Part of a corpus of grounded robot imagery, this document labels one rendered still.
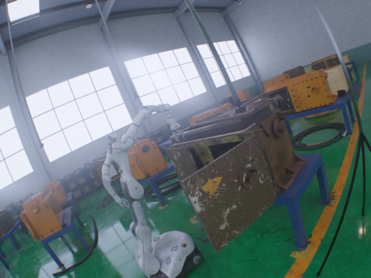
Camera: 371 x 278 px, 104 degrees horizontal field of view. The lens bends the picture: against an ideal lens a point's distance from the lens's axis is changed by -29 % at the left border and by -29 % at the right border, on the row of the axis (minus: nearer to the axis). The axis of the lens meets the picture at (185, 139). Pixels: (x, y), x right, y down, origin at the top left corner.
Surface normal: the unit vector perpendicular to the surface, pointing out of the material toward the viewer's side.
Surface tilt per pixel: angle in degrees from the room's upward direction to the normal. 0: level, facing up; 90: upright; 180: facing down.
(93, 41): 90
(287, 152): 90
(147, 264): 89
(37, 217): 90
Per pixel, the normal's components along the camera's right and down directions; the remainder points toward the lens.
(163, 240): 0.44, -0.40
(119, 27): 0.53, -0.12
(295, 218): -0.75, 0.42
